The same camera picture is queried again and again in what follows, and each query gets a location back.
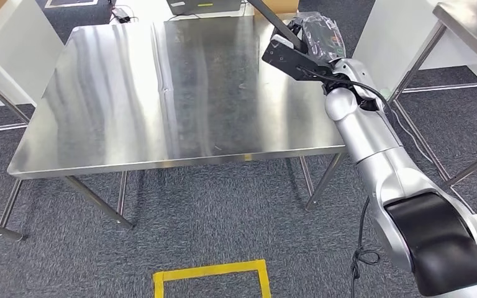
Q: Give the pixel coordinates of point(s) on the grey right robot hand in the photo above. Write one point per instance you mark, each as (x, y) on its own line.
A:
(325, 37)

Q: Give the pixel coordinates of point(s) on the long black plastic part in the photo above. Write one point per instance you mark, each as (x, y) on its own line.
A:
(273, 18)

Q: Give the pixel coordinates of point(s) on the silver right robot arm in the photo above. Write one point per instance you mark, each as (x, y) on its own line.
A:
(370, 131)

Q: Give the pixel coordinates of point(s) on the stainless steel workbench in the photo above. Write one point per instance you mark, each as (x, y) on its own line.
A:
(111, 103)

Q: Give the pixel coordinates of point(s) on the white partition panel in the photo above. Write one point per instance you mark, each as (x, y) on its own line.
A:
(386, 37)
(16, 53)

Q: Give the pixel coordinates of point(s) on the grey laptop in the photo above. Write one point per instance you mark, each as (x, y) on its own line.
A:
(205, 6)

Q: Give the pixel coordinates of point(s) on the steel side table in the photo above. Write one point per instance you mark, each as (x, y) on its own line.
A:
(469, 24)

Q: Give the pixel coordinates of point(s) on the black power adapter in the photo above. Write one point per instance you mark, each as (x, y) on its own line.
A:
(121, 15)

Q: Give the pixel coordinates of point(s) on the yellow floor tape rectangle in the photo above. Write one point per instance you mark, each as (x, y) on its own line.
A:
(209, 269)

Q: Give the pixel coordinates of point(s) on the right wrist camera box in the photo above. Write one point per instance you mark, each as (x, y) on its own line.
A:
(283, 55)

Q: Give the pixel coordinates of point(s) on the steel table frame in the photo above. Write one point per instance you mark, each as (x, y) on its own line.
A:
(0, 231)

